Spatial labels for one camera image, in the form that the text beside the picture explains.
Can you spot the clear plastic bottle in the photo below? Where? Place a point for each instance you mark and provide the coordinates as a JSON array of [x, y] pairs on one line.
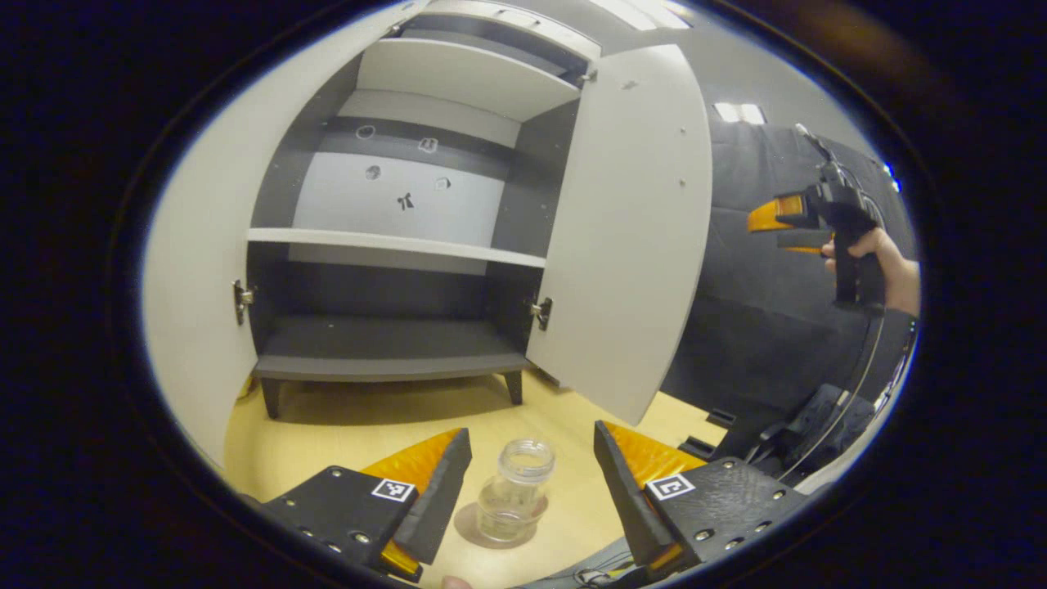
[[515, 491]]

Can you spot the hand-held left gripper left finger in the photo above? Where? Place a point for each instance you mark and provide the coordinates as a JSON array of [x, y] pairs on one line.
[[438, 499]]

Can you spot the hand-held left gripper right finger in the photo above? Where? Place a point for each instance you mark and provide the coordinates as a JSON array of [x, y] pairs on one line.
[[626, 499]]

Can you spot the dark floor equipment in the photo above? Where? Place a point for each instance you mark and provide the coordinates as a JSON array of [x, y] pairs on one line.
[[818, 417]]

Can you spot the grey and dark cabinet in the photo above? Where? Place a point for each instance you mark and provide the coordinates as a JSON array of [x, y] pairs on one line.
[[384, 343]]

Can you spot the ceiling light panel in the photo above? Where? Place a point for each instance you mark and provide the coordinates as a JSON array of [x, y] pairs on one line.
[[740, 113], [638, 12]]

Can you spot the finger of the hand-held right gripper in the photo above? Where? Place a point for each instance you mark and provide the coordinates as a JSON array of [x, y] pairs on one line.
[[806, 241], [777, 214]]

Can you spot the black backdrop cloth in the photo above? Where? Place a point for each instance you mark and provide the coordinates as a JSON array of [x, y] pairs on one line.
[[761, 327]]

